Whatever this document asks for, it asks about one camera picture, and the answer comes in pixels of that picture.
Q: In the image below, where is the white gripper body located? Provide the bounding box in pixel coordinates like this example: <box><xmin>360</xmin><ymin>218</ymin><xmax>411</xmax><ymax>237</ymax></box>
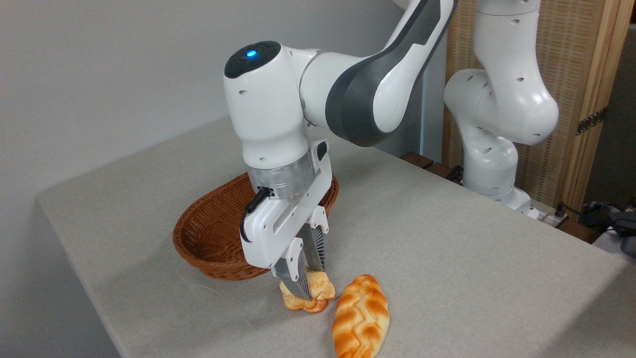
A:
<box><xmin>240</xmin><ymin>141</ymin><xmax>333</xmax><ymax>269</ymax></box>

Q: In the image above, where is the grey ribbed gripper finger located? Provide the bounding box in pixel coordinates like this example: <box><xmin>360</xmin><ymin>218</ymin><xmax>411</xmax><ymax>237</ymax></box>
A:
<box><xmin>298</xmin><ymin>206</ymin><xmax>330</xmax><ymax>273</ymax></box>
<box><xmin>271</xmin><ymin>238</ymin><xmax>313</xmax><ymax>302</ymax></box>

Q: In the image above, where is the round pale bread roll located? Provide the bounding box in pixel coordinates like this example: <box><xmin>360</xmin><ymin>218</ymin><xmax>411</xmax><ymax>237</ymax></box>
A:
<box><xmin>279</xmin><ymin>268</ymin><xmax>336</xmax><ymax>313</ymax></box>

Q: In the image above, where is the brown oval wicker basket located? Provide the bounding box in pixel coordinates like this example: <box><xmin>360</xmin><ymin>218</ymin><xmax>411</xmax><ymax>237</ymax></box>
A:
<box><xmin>172</xmin><ymin>172</ymin><xmax>340</xmax><ymax>281</ymax></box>

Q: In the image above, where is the braided golden bread loaf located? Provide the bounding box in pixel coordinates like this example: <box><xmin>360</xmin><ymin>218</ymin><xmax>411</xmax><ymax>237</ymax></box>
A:
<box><xmin>331</xmin><ymin>274</ymin><xmax>390</xmax><ymax>358</ymax></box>

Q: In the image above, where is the grey tablecloth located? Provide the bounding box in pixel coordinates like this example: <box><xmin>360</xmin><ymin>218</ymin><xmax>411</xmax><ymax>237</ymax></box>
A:
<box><xmin>37</xmin><ymin>115</ymin><xmax>636</xmax><ymax>358</ymax></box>

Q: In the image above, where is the white power strip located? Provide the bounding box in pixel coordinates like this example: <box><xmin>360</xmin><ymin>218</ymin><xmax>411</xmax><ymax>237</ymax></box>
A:
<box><xmin>534</xmin><ymin>209</ymin><xmax>569</xmax><ymax>228</ymax></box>

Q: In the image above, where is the metal screen hinge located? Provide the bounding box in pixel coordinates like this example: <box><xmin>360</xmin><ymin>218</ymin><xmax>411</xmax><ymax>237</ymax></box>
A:
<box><xmin>576</xmin><ymin>107</ymin><xmax>608</xmax><ymax>136</ymax></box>

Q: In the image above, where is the dark grey cloth bundle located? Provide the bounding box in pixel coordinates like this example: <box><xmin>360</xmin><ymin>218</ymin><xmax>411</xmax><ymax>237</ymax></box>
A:
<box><xmin>584</xmin><ymin>198</ymin><xmax>636</xmax><ymax>257</ymax></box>

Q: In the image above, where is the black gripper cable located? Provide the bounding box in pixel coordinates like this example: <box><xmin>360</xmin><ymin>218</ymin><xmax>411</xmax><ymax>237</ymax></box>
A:
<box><xmin>239</xmin><ymin>186</ymin><xmax>271</xmax><ymax>243</ymax></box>

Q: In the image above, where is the pale blue vertical post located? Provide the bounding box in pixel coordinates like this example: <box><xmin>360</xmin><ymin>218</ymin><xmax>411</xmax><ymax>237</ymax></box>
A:
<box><xmin>420</xmin><ymin>30</ymin><xmax>449</xmax><ymax>162</ymax></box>

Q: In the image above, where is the black power cable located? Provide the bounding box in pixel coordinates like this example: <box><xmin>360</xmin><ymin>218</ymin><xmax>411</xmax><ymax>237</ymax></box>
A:
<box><xmin>556</xmin><ymin>202</ymin><xmax>613</xmax><ymax>225</ymax></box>

